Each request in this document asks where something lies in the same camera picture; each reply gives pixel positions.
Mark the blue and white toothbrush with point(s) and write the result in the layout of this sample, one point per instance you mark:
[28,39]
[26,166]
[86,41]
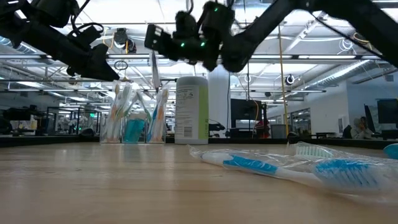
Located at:
[248,165]

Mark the green and white toothbrush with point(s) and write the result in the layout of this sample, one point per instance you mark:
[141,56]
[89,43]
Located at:
[312,151]
[143,105]

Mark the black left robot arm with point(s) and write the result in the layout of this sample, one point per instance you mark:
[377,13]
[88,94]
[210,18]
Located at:
[18,15]

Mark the person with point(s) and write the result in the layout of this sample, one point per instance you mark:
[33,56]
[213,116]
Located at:
[360,129]

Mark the blue toothpaste tube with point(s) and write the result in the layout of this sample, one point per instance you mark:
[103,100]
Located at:
[140,130]

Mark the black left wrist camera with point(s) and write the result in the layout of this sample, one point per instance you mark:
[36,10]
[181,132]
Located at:
[85,35]

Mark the black aluminium table frame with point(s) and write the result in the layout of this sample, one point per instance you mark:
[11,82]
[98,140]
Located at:
[46,140]

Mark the clear acrylic organizer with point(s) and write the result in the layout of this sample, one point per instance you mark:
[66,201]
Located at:
[102,133]

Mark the orange and white toothbrush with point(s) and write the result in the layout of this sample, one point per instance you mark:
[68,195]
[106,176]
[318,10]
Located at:
[126,96]
[113,115]
[161,115]

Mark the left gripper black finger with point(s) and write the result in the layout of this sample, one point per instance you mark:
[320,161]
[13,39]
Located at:
[96,67]

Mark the black wall monitor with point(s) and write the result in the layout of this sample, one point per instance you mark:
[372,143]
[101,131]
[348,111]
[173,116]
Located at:
[388,111]

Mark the black standing screen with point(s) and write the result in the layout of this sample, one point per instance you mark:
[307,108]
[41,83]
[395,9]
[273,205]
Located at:
[245,113]

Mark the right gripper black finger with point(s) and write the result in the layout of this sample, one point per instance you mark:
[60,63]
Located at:
[160,40]

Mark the black overhead camera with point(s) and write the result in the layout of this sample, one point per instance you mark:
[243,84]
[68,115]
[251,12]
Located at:
[122,39]

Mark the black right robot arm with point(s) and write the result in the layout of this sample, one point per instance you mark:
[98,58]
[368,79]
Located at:
[255,34]

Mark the white green disinfecting wipes canister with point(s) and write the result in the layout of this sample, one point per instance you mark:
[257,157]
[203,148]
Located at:
[191,109]

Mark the purple and white toothbrush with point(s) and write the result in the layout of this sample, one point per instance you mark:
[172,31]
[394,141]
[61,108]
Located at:
[152,123]
[155,71]

